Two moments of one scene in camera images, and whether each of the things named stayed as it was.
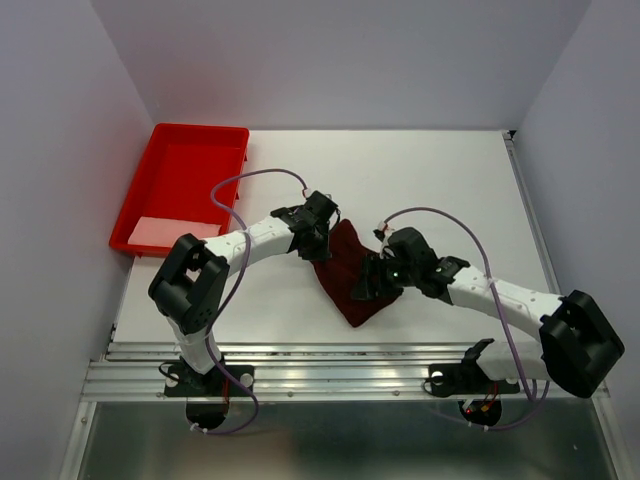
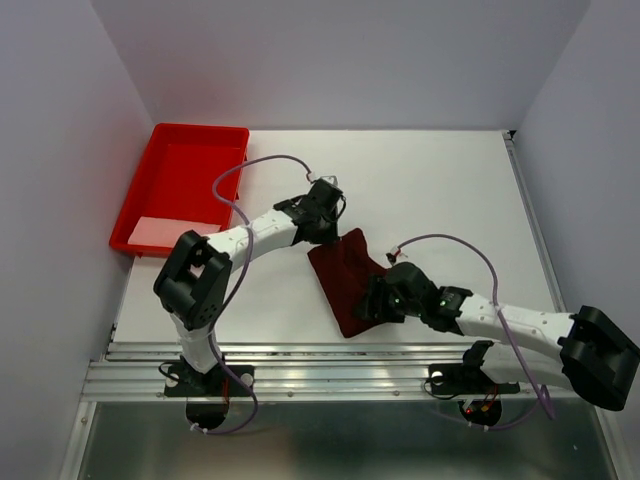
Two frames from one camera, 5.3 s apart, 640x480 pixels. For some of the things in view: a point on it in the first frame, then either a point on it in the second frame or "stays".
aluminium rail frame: x=344 y=410 stays
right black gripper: x=372 y=266 to x=377 y=289
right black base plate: x=466 y=379 stays
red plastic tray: x=190 y=186 stays
